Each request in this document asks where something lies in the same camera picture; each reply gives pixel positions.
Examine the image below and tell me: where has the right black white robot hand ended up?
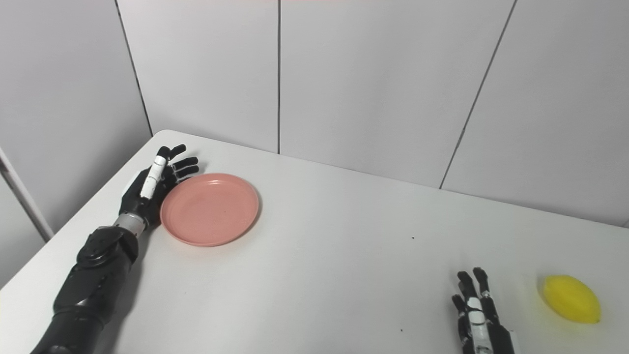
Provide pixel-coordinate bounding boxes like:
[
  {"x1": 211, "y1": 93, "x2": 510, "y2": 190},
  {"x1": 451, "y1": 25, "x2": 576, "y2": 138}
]
[{"x1": 451, "y1": 267, "x2": 516, "y2": 354}]

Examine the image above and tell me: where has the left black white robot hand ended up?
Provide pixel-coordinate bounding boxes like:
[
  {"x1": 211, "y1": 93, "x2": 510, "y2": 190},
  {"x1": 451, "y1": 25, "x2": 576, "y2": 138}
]
[{"x1": 118, "y1": 144, "x2": 200, "y2": 229}]

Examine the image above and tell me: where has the pink round plate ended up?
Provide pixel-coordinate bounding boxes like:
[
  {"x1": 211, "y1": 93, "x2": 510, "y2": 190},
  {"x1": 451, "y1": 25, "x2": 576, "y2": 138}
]
[{"x1": 160, "y1": 173, "x2": 260, "y2": 247}]

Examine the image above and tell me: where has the yellow lemon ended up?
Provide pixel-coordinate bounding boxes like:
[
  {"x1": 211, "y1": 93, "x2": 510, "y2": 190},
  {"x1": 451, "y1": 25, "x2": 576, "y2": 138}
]
[{"x1": 543, "y1": 274, "x2": 601, "y2": 324}]

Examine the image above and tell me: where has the white metal post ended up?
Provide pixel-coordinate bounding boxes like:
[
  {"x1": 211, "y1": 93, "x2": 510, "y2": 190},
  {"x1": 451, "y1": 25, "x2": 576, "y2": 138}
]
[{"x1": 0, "y1": 147, "x2": 55, "y2": 241}]

